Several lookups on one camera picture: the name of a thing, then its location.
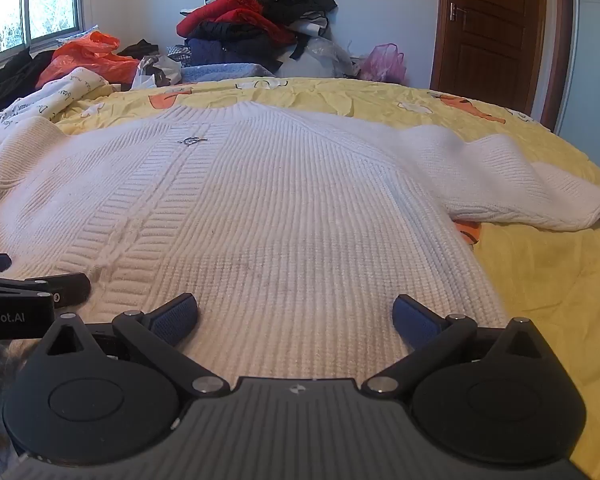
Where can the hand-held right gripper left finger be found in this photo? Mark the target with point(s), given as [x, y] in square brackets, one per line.
[176, 319]

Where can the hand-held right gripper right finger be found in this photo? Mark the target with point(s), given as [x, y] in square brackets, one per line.
[414, 321]

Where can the white knit sweater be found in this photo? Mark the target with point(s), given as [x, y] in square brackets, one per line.
[280, 210]

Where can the pile of clothes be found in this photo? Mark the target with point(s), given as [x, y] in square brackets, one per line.
[250, 15]

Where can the yellow carrot print bedsheet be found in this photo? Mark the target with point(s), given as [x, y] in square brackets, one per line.
[535, 285]

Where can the small metal brooch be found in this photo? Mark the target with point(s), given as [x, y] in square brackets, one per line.
[192, 140]

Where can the white script print quilt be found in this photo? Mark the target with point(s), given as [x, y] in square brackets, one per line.
[65, 91]

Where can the black garment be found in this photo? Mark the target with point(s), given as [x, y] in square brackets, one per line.
[15, 75]

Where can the orange plastic bag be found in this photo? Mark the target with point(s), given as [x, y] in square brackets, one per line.
[85, 60]

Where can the white grey plastic bag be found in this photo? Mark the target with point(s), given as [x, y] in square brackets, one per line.
[155, 72]

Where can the dark cloth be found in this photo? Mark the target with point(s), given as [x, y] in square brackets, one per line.
[139, 48]

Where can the blue knit blanket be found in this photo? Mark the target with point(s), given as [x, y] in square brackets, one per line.
[225, 72]

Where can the pink plastic bag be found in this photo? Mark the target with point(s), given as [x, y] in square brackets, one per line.
[385, 62]

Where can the clear plastic bag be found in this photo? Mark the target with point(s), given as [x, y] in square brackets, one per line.
[315, 57]

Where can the brown wooden door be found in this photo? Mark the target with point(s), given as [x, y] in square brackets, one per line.
[490, 35]

